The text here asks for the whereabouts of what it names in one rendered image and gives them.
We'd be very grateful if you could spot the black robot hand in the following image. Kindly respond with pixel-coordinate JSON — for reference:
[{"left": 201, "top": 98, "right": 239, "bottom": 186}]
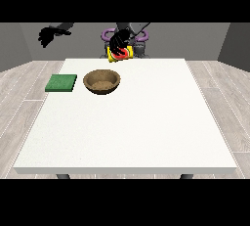
[
  {"left": 37, "top": 25, "right": 72, "bottom": 49},
  {"left": 108, "top": 28, "right": 132, "bottom": 58}
]

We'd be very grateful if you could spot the yellow cup with melon print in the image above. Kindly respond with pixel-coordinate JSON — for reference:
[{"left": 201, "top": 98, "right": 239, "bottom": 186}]
[{"left": 106, "top": 44, "right": 135, "bottom": 64}]

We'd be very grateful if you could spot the brown wooden bowl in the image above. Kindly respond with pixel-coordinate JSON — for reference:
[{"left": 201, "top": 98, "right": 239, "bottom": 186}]
[{"left": 82, "top": 68, "right": 122, "bottom": 95}]

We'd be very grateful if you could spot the green square pad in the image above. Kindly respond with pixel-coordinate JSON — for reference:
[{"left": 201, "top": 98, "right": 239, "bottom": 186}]
[{"left": 44, "top": 73, "right": 78, "bottom": 93}]

